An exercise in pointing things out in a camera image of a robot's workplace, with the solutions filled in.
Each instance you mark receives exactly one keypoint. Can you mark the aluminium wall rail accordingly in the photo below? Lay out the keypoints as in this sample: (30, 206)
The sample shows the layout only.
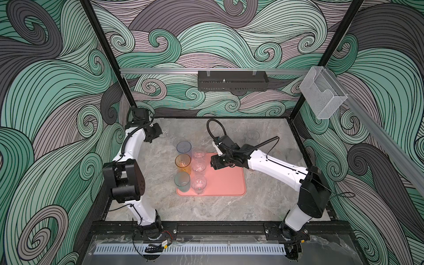
(194, 71)
(369, 116)

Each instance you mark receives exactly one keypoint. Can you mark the aluminium back wall rail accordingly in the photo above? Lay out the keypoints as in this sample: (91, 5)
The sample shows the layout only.
(194, 71)

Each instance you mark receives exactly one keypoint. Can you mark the aluminium right wall rail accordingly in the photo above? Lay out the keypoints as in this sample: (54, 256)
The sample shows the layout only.
(369, 116)

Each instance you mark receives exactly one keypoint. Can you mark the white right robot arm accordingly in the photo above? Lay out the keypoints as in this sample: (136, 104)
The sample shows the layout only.
(310, 183)

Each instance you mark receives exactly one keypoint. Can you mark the blue translucent cup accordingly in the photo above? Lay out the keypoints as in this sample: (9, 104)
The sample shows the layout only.
(184, 147)

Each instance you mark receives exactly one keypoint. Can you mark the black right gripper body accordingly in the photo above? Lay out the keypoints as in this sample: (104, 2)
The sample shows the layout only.
(222, 161)

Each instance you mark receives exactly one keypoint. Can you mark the black perforated wall shelf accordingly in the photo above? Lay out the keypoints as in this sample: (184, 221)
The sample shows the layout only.
(232, 81)

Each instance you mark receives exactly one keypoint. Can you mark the grey translucent cup right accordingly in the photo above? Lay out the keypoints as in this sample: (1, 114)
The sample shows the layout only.
(293, 156)

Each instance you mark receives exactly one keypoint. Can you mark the green translucent cup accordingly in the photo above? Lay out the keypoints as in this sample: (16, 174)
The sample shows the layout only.
(182, 180)

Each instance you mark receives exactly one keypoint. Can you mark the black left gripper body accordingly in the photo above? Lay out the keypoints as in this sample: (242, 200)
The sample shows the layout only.
(155, 132)

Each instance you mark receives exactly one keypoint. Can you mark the orange translucent cup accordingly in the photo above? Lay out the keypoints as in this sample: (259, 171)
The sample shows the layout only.
(183, 163)

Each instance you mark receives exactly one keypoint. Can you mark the clear faceted glass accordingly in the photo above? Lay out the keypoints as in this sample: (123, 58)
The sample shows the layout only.
(198, 166)

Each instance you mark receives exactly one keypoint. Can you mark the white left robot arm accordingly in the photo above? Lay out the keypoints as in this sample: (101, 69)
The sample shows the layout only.
(123, 176)

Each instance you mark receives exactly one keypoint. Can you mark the clear acrylic wall holder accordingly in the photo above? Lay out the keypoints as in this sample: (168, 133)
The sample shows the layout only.
(323, 92)

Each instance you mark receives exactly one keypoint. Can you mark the pink plastic tray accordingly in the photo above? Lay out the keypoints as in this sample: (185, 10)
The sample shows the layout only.
(226, 182)

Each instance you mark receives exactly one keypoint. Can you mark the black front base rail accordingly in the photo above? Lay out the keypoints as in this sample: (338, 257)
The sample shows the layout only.
(180, 228)

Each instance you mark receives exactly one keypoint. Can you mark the white slotted cable duct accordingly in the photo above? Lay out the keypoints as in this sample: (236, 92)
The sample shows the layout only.
(194, 249)

